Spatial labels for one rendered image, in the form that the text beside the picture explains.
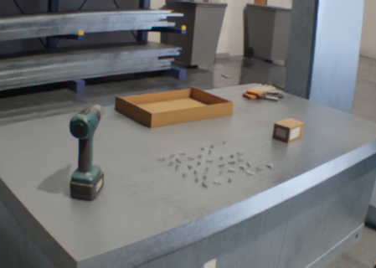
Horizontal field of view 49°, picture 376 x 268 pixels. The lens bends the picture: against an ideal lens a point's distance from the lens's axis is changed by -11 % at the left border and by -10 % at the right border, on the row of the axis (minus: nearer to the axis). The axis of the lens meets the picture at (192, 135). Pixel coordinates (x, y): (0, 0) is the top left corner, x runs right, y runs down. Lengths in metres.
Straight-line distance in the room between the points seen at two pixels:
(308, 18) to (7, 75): 3.10
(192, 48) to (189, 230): 5.23
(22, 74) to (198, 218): 3.75
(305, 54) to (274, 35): 4.71
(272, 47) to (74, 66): 3.68
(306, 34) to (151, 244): 1.94
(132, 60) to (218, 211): 4.21
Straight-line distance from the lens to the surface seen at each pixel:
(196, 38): 6.24
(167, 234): 1.09
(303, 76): 2.77
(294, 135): 1.78
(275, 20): 7.39
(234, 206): 1.24
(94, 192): 1.20
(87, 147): 1.18
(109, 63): 5.14
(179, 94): 2.19
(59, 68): 4.87
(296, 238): 1.75
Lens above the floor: 1.22
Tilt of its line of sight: 19 degrees down
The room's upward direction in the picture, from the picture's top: 4 degrees clockwise
